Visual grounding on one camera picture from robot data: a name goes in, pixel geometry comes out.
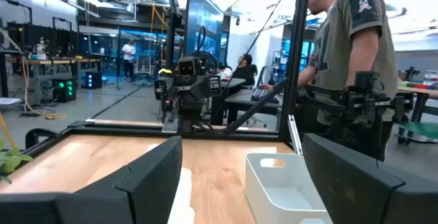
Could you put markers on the white plastic basket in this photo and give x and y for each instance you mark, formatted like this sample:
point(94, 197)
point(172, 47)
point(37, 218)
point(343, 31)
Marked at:
point(273, 196)

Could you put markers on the black computer keyboard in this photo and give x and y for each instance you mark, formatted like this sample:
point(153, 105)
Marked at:
point(263, 94)

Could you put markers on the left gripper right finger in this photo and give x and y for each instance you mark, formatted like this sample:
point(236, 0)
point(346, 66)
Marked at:
point(359, 196)

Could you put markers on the computer tower blue lights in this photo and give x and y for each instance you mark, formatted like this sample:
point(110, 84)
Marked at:
point(91, 80)

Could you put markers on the large display screen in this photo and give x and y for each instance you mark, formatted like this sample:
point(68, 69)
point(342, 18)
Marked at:
point(203, 22)

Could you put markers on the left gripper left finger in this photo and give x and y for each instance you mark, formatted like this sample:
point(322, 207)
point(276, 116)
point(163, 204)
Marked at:
point(143, 189)

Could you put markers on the computer tower green lights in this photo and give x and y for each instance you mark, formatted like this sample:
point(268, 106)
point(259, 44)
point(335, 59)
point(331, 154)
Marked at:
point(65, 89)

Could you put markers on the black idle robot arm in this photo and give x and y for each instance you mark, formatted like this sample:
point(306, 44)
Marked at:
point(362, 104)

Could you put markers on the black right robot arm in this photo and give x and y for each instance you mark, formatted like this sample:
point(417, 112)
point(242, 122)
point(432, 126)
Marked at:
point(188, 111)

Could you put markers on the wooden top workbench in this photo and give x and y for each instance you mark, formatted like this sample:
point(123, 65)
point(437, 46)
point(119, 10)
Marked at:
point(51, 61)

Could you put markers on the person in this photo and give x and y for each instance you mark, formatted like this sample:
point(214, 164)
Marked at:
point(345, 46)
point(128, 58)
point(244, 73)

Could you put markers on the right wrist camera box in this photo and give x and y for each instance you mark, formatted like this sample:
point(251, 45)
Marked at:
point(187, 67)

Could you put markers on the wooden worktable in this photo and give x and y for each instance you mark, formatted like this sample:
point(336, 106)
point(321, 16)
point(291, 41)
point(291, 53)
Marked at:
point(419, 92)

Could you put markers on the black display stand pole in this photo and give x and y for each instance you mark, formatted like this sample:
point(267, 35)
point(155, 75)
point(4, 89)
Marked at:
point(172, 35)

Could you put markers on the small green potted plant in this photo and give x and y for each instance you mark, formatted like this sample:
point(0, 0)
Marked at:
point(12, 162)

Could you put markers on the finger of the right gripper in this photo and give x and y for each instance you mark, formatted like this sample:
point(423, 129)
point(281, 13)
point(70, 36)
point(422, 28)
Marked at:
point(214, 86)
point(161, 90)

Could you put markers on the black office desk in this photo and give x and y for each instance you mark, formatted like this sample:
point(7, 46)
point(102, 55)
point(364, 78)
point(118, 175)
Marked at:
point(239, 97)

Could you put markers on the black aluminium table frame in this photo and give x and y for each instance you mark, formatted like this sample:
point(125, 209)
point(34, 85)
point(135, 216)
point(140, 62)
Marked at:
point(296, 80)

